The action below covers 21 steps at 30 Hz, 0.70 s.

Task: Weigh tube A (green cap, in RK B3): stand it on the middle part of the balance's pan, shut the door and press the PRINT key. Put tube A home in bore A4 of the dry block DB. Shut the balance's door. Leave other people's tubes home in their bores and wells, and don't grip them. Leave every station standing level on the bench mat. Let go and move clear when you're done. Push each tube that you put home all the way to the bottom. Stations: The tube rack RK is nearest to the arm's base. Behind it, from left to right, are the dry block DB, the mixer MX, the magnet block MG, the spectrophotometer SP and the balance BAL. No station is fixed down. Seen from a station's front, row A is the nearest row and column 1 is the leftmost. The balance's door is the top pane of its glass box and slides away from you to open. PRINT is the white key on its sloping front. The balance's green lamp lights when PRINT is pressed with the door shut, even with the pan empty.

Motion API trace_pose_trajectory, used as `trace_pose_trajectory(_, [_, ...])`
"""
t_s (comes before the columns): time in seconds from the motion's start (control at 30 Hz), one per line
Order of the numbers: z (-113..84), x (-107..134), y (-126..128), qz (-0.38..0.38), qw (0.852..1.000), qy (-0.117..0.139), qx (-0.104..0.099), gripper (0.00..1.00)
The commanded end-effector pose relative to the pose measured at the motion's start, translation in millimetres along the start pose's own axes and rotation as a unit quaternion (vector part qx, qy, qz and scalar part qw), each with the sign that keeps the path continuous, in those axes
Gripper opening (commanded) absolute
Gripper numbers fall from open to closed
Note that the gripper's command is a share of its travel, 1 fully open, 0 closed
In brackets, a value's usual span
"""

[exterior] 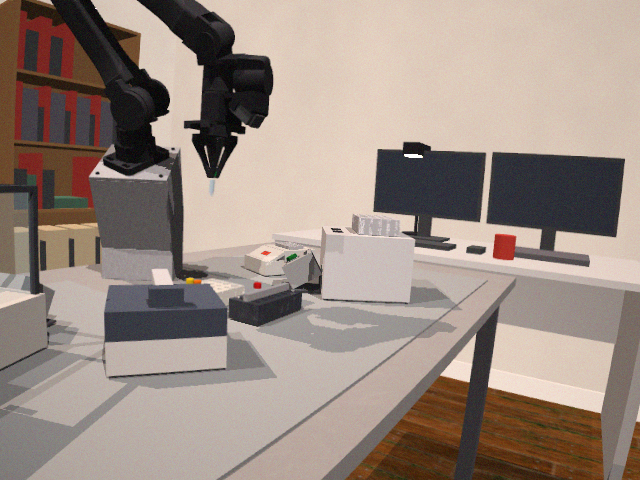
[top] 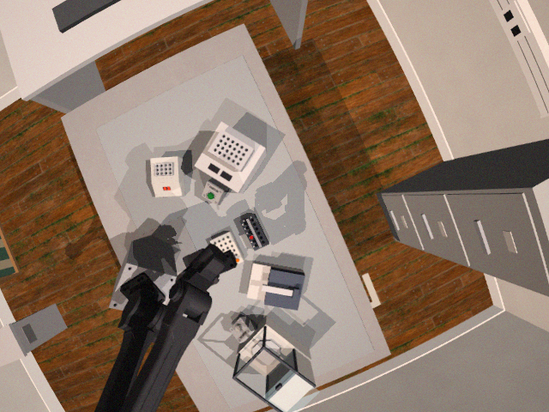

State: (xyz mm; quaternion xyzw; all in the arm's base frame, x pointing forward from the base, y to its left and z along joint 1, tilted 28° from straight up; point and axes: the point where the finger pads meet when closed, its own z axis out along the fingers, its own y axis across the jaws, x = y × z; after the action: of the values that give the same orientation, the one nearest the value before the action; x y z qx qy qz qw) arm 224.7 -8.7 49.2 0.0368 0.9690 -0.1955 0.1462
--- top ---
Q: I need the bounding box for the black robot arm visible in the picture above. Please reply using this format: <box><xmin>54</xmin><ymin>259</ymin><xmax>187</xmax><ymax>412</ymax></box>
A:
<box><xmin>94</xmin><ymin>244</ymin><xmax>238</xmax><ymax>412</ymax></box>

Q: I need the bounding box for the cream block with round holes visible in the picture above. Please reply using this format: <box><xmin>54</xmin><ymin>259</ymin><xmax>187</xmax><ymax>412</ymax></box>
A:
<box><xmin>151</xmin><ymin>156</ymin><xmax>185</xmax><ymax>197</ymax></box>

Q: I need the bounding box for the white tube rack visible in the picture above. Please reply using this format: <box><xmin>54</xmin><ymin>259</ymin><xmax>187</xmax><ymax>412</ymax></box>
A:
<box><xmin>210</xmin><ymin>231</ymin><xmax>244</xmax><ymax>264</ymax></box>

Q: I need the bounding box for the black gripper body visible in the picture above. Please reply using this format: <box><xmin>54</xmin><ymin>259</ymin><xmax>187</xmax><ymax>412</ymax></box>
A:
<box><xmin>183</xmin><ymin>248</ymin><xmax>220</xmax><ymax>286</ymax></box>

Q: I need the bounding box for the grey flat mat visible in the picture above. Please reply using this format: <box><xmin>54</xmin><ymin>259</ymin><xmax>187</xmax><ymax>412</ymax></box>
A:
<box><xmin>96</xmin><ymin>56</ymin><xmax>374</xmax><ymax>409</ymax></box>

